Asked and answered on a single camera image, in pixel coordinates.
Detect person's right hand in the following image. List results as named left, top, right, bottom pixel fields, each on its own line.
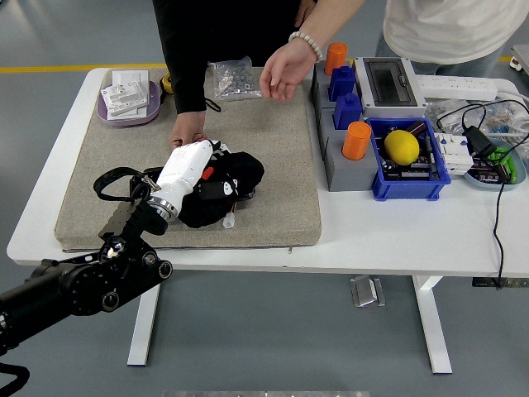
left=168, top=110, right=208, bottom=151

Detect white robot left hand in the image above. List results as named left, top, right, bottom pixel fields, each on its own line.
left=155, top=138, right=241, bottom=203

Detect person's left hand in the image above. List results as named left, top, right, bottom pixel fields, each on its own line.
left=293, top=0, right=317, bottom=29

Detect second person's right hand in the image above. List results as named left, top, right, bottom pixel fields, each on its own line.
left=259, top=39, right=322, bottom=102

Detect black rag with red tag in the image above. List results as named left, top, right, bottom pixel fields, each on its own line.
left=177, top=151, right=265, bottom=228

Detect purple oval tray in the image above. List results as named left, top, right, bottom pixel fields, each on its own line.
left=96, top=80, right=162, bottom=127

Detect orange cylinder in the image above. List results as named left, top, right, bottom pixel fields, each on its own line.
left=323, top=41, right=349, bottom=77
left=341, top=121, right=373, bottom=161

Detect clear bag of screws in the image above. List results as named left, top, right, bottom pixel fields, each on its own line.
left=207, top=55, right=265, bottom=103

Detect blue peg block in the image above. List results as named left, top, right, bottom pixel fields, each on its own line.
left=328, top=65, right=357, bottom=103
left=333, top=93, right=364, bottom=132

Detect person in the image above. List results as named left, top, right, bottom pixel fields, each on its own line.
left=151, top=0, right=317, bottom=69
left=374, top=0, right=529, bottom=78

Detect white socket module with holes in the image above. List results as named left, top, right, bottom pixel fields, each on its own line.
left=100, top=81, right=149, bottom=109

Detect white electrical distribution box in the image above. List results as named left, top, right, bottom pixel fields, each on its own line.
left=354, top=56, right=429, bottom=120

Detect grey-brown mat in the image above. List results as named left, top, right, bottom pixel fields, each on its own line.
left=53, top=66, right=323, bottom=252

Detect yellow lemon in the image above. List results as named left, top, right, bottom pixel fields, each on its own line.
left=384, top=129, right=421, bottom=166

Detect clear bag of small parts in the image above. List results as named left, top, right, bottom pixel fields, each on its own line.
left=425, top=98, right=529, bottom=140

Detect white table leg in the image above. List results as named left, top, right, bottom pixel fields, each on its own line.
left=412, top=275, right=453, bottom=375
left=126, top=283, right=162, bottom=367

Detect dark circuit board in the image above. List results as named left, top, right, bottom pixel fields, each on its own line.
left=379, top=136, right=441, bottom=182

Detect white power strip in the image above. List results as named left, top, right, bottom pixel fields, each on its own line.
left=414, top=74, right=499, bottom=103

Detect blue plastic bin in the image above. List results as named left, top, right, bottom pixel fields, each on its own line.
left=365, top=117, right=452, bottom=203

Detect white circuit breaker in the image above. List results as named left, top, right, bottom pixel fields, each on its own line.
left=433, top=132, right=474, bottom=175

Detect white cart with red mark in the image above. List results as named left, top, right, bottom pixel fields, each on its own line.
left=510, top=44, right=529, bottom=75

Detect silver metal floor plate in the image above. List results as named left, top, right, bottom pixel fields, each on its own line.
left=349, top=274, right=387, bottom=309

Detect light blue dish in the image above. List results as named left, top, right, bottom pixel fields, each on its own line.
left=462, top=138, right=528, bottom=192

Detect green plastic part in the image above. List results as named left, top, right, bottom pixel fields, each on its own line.
left=483, top=146, right=520, bottom=185

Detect black table control box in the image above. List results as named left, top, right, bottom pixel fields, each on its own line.
left=472, top=277, right=529, bottom=289

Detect white bead bracelet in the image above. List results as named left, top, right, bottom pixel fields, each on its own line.
left=288, top=31, right=324, bottom=63

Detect white wall switch panel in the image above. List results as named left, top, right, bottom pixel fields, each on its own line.
left=106, top=101, right=149, bottom=121

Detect white flat wall plate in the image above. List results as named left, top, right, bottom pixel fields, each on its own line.
left=112, top=69, right=150, bottom=90

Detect black power adapter with cord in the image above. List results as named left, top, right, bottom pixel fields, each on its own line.
left=436, top=101, right=529, bottom=290

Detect white cable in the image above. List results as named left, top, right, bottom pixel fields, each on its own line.
left=493, top=88, right=529, bottom=146

